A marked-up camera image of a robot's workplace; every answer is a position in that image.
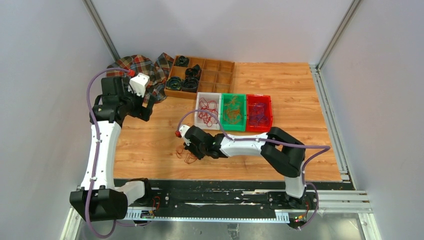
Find purple cable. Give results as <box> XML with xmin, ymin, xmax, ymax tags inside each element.
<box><xmin>248</xmin><ymin>101</ymin><xmax>270</xmax><ymax>127</ymax></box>

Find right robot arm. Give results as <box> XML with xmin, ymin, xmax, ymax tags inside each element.
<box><xmin>175</xmin><ymin>124</ymin><xmax>306</xmax><ymax>209</ymax></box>

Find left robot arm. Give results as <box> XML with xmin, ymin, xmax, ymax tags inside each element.
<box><xmin>69</xmin><ymin>73</ymin><xmax>156</xmax><ymax>222</ymax></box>

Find white plastic bin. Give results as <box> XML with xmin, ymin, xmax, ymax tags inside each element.
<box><xmin>194</xmin><ymin>92</ymin><xmax>222</xmax><ymax>130</ymax></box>

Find plaid cloth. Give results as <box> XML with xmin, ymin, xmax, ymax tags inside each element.
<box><xmin>108</xmin><ymin>52</ymin><xmax>174</xmax><ymax>103</ymax></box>

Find rolled blue yellow floral cloth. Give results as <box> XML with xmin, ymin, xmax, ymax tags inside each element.
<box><xmin>165</xmin><ymin>76</ymin><xmax>184</xmax><ymax>91</ymax></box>

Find green plastic bin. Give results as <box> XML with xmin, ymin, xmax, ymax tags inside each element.
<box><xmin>220</xmin><ymin>93</ymin><xmax>247</xmax><ymax>132</ymax></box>

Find rolled dark floral cloth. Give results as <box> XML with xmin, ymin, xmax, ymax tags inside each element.
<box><xmin>181</xmin><ymin>77</ymin><xmax>199</xmax><ymax>93</ymax></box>

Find rolled dark cloth top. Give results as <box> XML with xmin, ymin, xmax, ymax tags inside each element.
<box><xmin>174</xmin><ymin>55</ymin><xmax>190</xmax><ymax>68</ymax></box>

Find red plastic bin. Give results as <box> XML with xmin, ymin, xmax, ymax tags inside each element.
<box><xmin>245</xmin><ymin>94</ymin><xmax>274</xmax><ymax>133</ymax></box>

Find rolled dark cloth middle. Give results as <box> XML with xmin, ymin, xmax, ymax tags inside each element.
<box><xmin>185</xmin><ymin>64</ymin><xmax>202</xmax><ymax>80</ymax></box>

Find wooden compartment tray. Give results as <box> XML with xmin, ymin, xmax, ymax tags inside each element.
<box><xmin>164</xmin><ymin>55</ymin><xmax>235</xmax><ymax>100</ymax></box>

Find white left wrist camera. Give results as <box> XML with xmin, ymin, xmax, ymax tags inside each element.
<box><xmin>128</xmin><ymin>73</ymin><xmax>150</xmax><ymax>98</ymax></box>

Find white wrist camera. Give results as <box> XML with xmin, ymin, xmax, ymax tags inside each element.
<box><xmin>175</xmin><ymin>124</ymin><xmax>191</xmax><ymax>146</ymax></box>
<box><xmin>128</xmin><ymin>73</ymin><xmax>150</xmax><ymax>98</ymax></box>

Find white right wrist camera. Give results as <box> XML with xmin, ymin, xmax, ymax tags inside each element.
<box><xmin>175</xmin><ymin>124</ymin><xmax>191</xmax><ymax>146</ymax></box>

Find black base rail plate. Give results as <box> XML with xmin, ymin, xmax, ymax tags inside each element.
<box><xmin>112</xmin><ymin>178</ymin><xmax>355</xmax><ymax>220</ymax></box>

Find white slotted cable duct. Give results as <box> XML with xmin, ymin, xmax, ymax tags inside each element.
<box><xmin>123</xmin><ymin>208</ymin><xmax>290</xmax><ymax>224</ymax></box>

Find left aluminium frame post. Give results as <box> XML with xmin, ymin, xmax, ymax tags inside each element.
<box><xmin>82</xmin><ymin>0</ymin><xmax>121</xmax><ymax>61</ymax></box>

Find aluminium frame post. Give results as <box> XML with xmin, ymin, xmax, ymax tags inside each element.
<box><xmin>316</xmin><ymin>0</ymin><xmax>363</xmax><ymax>71</ymax></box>
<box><xmin>82</xmin><ymin>0</ymin><xmax>121</xmax><ymax>61</ymax></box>

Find right aluminium frame post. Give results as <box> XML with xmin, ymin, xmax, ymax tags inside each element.
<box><xmin>316</xmin><ymin>0</ymin><xmax>363</xmax><ymax>71</ymax></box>

